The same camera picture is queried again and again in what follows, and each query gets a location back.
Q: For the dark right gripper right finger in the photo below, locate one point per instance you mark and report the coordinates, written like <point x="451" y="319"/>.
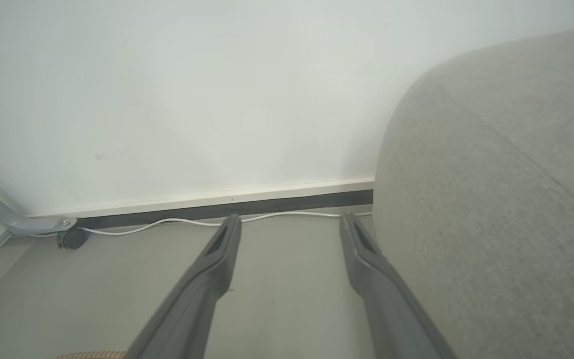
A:
<point x="391" y="309"/>

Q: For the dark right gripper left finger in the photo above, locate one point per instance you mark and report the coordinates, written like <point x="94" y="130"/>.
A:
<point x="192" y="309"/>

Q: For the grey fabric sofa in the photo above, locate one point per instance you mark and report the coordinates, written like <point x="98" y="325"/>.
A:
<point x="491" y="224"/>

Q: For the cream perforated laundry basket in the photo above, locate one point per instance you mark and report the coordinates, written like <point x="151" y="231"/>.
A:
<point x="97" y="355"/>

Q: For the black caster wheel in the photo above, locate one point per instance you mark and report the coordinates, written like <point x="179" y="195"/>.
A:
<point x="73" y="239"/>

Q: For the white baseboard strip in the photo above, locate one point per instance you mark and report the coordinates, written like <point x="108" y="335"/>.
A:
<point x="267" y="192"/>

